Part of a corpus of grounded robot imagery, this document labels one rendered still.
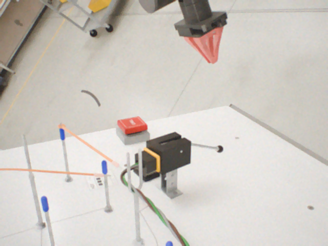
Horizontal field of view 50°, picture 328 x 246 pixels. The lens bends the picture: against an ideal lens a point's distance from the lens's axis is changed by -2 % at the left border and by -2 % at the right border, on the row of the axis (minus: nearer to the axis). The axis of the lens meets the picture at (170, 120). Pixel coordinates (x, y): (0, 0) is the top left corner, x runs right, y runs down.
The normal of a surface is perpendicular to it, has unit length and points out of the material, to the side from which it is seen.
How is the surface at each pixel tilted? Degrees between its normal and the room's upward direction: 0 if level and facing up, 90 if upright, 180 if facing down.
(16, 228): 50
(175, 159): 98
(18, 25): 90
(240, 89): 0
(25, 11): 90
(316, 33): 0
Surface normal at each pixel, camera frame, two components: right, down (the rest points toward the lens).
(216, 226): 0.00, -0.91
